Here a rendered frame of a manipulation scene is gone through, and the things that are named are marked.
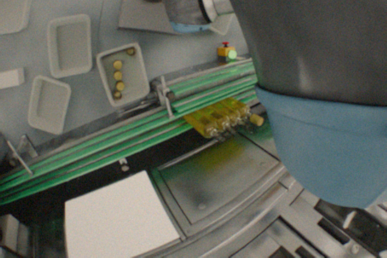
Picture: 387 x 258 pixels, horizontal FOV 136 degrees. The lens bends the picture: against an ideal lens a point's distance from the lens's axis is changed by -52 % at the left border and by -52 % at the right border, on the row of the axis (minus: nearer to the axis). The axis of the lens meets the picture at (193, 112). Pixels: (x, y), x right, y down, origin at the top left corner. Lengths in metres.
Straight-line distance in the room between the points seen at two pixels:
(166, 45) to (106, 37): 0.27
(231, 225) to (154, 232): 0.23
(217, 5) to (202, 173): 0.55
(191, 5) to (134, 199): 0.64
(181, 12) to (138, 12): 0.22
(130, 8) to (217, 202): 0.73
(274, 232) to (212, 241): 0.20
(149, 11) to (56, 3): 0.40
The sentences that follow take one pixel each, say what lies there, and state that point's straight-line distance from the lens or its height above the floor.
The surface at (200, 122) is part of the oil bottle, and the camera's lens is 0.60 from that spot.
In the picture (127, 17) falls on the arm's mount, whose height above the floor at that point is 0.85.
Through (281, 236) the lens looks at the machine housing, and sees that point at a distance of 0.58.
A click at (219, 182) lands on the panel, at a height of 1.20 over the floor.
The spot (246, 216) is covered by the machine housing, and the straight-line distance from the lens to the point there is 0.54.
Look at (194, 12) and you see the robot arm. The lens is 0.46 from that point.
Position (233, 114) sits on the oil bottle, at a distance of 0.63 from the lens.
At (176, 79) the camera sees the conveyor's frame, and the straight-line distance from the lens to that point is 0.68.
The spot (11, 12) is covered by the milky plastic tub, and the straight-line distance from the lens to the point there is 0.88.
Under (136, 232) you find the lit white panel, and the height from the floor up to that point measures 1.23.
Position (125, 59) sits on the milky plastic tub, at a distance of 0.71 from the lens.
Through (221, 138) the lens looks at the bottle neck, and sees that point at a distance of 0.55.
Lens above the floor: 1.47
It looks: 51 degrees down
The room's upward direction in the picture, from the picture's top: 128 degrees clockwise
